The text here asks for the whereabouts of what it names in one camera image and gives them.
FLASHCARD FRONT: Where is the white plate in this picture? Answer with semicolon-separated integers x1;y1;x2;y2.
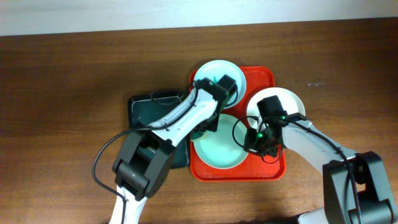
246;87;306;129

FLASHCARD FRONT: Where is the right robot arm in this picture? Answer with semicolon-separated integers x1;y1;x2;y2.
243;95;397;224

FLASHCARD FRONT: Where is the red plastic serving tray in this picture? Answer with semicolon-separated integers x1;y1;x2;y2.
190;66;285;182

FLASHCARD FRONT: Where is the mint green plate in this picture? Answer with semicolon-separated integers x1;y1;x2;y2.
193;114;248;169

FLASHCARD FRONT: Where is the light blue plate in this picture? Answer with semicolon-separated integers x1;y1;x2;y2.
193;60;247;109

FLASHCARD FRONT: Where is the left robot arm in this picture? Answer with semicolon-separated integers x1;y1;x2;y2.
110;75;237;223

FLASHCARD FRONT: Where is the black rectangular tray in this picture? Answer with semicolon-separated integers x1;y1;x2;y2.
127;90;190;169

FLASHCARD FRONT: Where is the green and yellow sponge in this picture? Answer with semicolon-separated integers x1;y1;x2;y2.
190;131;205;142

